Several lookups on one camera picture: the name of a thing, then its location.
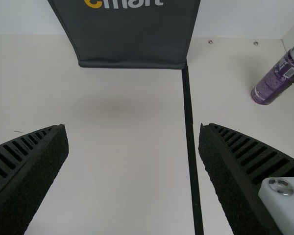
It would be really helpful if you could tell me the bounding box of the dark grey bag with straps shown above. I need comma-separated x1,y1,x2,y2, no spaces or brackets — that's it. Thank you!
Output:
47,0,201,71

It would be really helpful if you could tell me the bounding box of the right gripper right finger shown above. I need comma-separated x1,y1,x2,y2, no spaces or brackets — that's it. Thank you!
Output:
198,122,294,235

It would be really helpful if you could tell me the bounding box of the black strip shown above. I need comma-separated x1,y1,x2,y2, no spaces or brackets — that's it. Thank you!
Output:
181,62,205,235

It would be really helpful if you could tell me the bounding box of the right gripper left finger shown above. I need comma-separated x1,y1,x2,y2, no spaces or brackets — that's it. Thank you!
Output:
0,123,70,235

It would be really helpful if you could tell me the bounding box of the purple can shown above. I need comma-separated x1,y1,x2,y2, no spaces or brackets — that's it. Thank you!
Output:
250,45,294,105

